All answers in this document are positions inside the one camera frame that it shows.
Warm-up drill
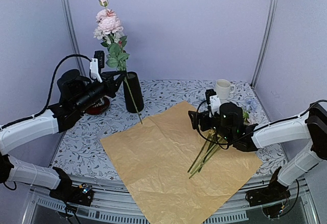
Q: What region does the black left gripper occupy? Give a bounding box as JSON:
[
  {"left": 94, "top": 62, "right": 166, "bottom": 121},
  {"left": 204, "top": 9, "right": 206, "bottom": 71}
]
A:
[{"left": 75, "top": 69, "right": 126, "bottom": 113}]

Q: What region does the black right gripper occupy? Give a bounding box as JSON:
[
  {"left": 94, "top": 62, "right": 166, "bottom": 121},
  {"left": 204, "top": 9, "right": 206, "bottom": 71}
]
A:
[{"left": 189, "top": 106, "right": 233, "bottom": 143}]

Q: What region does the artificial flower bouquet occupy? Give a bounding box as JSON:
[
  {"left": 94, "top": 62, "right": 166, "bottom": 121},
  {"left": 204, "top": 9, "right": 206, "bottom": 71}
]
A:
[{"left": 187, "top": 98, "right": 260, "bottom": 179}]

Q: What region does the pink rose stem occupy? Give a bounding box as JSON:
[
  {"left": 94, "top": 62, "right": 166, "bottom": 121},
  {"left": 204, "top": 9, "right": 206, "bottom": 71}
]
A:
[{"left": 95, "top": 0, "right": 144, "bottom": 125}]

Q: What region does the orange wrapping paper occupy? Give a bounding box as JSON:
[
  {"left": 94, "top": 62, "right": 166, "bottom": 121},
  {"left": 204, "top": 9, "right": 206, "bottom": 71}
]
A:
[{"left": 101, "top": 101, "right": 262, "bottom": 223}]

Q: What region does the white rose stem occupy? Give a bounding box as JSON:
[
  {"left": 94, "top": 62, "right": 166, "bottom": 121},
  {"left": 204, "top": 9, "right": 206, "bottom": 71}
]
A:
[{"left": 94, "top": 27, "right": 129, "bottom": 71}]

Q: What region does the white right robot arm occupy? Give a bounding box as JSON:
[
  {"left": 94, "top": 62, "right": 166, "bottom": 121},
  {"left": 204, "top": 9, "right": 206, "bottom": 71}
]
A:
[{"left": 188, "top": 101, "right": 326, "bottom": 201}]

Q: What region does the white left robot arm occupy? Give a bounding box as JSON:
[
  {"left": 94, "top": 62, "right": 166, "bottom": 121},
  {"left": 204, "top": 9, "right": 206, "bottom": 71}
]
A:
[{"left": 1, "top": 69, "right": 127, "bottom": 200}]

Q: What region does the tall black vase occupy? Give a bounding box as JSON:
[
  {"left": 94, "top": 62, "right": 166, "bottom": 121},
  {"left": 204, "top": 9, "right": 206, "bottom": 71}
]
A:
[{"left": 123, "top": 72, "right": 144, "bottom": 114}]

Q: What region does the cream ceramic mug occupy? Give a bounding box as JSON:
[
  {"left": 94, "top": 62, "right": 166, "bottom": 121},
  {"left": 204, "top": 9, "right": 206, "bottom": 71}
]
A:
[{"left": 215, "top": 79, "right": 235, "bottom": 100}]

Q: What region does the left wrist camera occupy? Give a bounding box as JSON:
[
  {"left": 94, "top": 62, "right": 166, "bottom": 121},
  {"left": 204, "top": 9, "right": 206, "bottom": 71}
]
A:
[{"left": 89, "top": 50, "right": 105, "bottom": 82}]

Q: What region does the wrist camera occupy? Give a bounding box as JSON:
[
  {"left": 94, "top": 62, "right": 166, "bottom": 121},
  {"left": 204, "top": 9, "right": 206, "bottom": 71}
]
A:
[
  {"left": 89, "top": 50, "right": 105, "bottom": 82},
  {"left": 205, "top": 89, "right": 221, "bottom": 118}
]

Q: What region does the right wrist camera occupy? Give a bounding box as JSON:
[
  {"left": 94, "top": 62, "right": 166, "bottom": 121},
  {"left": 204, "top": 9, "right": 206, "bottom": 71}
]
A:
[{"left": 205, "top": 89, "right": 221, "bottom": 118}]

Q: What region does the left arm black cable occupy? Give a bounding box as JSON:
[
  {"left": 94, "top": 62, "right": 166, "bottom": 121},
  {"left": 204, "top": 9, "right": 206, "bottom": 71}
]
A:
[{"left": 0, "top": 54, "right": 92, "bottom": 130}]

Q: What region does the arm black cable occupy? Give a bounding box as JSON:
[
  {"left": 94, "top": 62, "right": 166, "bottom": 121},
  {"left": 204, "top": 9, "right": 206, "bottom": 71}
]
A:
[
  {"left": 0, "top": 54, "right": 92, "bottom": 130},
  {"left": 195, "top": 100, "right": 327, "bottom": 150}
]

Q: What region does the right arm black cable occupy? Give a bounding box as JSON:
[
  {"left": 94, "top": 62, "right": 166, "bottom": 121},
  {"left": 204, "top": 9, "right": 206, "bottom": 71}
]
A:
[{"left": 195, "top": 100, "right": 327, "bottom": 150}]

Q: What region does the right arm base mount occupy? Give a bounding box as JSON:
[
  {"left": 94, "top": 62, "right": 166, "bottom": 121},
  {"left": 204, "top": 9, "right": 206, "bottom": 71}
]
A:
[{"left": 245, "top": 166, "right": 291, "bottom": 219}]

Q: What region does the aluminium front rail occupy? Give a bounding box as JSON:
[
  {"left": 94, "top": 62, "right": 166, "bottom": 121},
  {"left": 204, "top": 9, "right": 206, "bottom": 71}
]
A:
[{"left": 22, "top": 175, "right": 320, "bottom": 223}]

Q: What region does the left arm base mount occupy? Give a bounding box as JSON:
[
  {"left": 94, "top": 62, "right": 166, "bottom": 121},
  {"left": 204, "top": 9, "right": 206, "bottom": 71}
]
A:
[{"left": 49, "top": 167, "right": 94, "bottom": 207}]

